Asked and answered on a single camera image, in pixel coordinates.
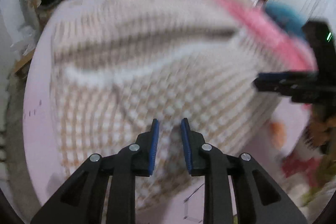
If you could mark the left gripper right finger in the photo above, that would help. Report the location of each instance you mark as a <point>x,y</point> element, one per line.
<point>236,187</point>

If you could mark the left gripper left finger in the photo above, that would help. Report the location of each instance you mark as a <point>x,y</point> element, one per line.
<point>103,187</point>

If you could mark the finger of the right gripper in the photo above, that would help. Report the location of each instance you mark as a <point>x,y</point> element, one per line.
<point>287,75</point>
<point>283,86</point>

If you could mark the beige white houndstooth coat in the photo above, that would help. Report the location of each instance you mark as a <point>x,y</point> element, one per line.
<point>157,69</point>

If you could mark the person right hand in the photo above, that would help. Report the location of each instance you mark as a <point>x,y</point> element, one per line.
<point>321,134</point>

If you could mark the pink floral blanket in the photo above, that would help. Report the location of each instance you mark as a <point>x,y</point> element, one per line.
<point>292,51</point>

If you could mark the teal garment on bed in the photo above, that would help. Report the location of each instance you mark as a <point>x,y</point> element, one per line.
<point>286,18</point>

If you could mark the small wooden stool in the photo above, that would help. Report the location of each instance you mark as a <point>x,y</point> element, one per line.
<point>19,65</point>

